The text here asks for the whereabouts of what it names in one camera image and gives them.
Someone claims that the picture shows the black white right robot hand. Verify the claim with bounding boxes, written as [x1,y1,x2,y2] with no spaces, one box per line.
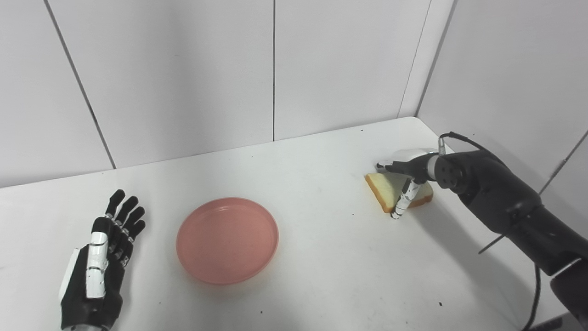
[376,148,437,220]

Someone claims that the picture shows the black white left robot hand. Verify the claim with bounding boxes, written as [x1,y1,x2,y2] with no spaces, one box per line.
[60,189,146,331]

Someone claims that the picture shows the slice of white bread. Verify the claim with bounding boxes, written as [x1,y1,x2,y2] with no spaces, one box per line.
[365,172,434,213]

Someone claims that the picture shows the pink round plate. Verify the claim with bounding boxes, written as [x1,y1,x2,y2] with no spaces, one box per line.
[176,198,279,285]

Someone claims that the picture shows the thin black cable tie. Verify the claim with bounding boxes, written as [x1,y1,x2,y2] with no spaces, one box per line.
[478,236,506,254]

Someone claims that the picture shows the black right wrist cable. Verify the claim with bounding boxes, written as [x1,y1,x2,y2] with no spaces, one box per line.
[438,132,543,331]

